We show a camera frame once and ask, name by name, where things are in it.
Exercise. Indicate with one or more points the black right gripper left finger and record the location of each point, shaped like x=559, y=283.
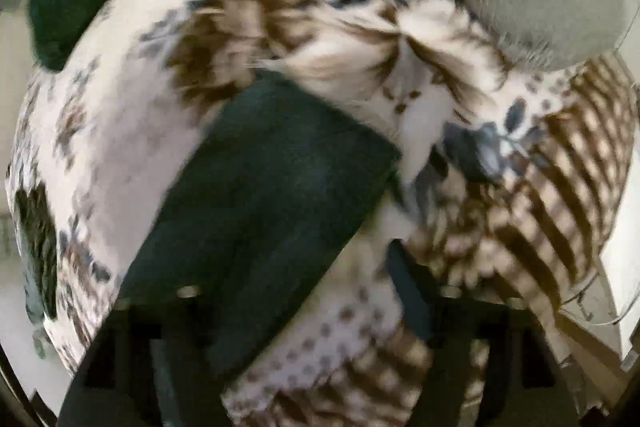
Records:
x=148, y=365

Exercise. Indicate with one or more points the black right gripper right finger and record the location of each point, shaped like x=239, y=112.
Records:
x=490, y=363

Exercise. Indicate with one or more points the dark blue denim pants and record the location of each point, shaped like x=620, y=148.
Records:
x=275, y=191

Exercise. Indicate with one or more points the floral brown white blanket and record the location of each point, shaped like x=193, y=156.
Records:
x=507, y=186

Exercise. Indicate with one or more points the folded grey-green jeans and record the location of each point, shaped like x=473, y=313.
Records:
x=36, y=243

